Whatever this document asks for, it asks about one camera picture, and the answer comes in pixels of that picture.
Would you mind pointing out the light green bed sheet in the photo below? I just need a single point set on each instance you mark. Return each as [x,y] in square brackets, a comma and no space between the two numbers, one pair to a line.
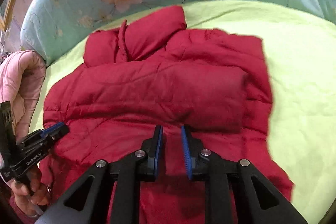
[300,54]

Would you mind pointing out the person's left hand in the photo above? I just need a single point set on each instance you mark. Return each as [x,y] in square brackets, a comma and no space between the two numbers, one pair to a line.
[25,201]

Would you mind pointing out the pink folded quilt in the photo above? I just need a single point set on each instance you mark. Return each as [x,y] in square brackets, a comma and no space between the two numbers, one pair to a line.
[22,77]

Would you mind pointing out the maroon fleece sleeve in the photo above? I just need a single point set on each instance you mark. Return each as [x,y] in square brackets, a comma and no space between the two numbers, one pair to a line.
[26,219]

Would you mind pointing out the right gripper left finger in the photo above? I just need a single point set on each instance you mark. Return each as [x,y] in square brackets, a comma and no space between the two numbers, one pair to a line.
[109,191]

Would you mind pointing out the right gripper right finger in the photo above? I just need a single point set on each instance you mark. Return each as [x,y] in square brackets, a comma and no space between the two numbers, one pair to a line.
[235,192]

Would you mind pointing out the red puffer jacket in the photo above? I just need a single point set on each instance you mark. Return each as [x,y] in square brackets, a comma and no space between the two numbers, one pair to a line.
[157,71]

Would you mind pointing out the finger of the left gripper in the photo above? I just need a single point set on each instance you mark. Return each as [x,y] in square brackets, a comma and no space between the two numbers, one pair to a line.
[56,131]

